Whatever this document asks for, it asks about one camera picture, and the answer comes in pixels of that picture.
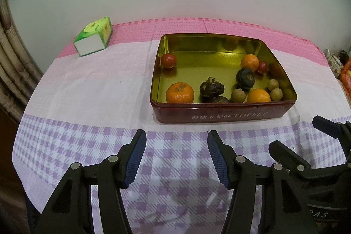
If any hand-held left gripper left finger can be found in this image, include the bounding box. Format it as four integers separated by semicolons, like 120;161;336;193
34;129;147;234

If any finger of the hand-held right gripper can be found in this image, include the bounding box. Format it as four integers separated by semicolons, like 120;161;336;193
268;140;351;182
312;115;351;158

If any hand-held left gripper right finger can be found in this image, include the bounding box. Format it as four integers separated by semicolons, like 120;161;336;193
207;130;313;234

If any dark red tin box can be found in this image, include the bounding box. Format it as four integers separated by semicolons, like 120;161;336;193
150;33;298;124

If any smooth round orange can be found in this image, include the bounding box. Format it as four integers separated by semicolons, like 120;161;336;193
247;89;271;103

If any orange mandarin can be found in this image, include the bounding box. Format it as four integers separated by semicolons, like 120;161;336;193
240;54;260;71
166;82;195;103

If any orange plastic bag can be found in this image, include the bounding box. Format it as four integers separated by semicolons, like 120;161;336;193
340;57;351;103

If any floral patterned object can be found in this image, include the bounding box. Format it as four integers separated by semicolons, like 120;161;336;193
324;48;343;78

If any pink and purple checked tablecloth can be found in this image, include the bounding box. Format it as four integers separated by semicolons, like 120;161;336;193
12;17;351;234

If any green tissue box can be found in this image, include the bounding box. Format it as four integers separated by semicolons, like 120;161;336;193
73;16;113;57

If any beige patterned curtain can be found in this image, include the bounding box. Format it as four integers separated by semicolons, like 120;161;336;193
0;0;43;125

